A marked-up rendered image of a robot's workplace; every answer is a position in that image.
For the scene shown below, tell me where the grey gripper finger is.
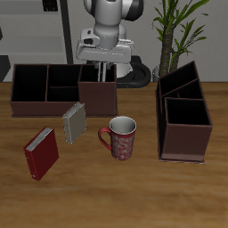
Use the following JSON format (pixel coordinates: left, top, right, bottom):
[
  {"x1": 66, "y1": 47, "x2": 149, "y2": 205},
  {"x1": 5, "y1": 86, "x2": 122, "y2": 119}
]
[
  {"x1": 96, "y1": 62, "x2": 102, "y2": 83},
  {"x1": 102, "y1": 62, "x2": 108, "y2": 83}
]

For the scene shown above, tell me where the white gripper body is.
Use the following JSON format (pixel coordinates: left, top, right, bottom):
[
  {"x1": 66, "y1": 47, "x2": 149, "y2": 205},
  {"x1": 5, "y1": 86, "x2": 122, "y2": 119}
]
[{"x1": 75, "y1": 38, "x2": 134, "y2": 65}]

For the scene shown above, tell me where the long dark brown desk caddy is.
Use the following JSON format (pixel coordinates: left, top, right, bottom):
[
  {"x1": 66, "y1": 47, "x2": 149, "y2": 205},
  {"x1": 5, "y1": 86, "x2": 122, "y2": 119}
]
[{"x1": 10, "y1": 62, "x2": 119, "y2": 118}]

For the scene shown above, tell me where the grey striped book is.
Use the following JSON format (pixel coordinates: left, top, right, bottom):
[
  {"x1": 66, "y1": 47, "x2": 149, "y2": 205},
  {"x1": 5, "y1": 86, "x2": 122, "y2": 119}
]
[{"x1": 61, "y1": 102, "x2": 88, "y2": 145}]

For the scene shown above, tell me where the red book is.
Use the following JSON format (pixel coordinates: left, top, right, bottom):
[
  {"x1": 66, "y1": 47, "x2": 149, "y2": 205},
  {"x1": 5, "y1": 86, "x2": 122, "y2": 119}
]
[{"x1": 23, "y1": 126, "x2": 60, "y2": 182}]

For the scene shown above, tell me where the tall dark brown desk caddy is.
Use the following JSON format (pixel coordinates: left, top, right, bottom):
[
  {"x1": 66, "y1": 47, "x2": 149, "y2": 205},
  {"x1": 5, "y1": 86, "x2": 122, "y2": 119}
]
[{"x1": 155, "y1": 61, "x2": 214, "y2": 165}]

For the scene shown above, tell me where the green pot plant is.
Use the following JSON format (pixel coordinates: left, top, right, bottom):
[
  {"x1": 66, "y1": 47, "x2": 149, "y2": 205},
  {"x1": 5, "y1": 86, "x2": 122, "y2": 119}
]
[{"x1": 151, "y1": 0, "x2": 210, "y2": 83}]

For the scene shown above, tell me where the red patterned mug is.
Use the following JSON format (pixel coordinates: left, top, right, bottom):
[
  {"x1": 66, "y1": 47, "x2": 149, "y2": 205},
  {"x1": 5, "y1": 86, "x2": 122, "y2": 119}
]
[{"x1": 98, "y1": 116, "x2": 138, "y2": 162}]

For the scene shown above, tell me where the dark vertical post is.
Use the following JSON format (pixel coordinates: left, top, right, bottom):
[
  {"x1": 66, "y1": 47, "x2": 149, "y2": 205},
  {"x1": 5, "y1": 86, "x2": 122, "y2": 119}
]
[{"x1": 60, "y1": 0, "x2": 75, "y2": 65}]

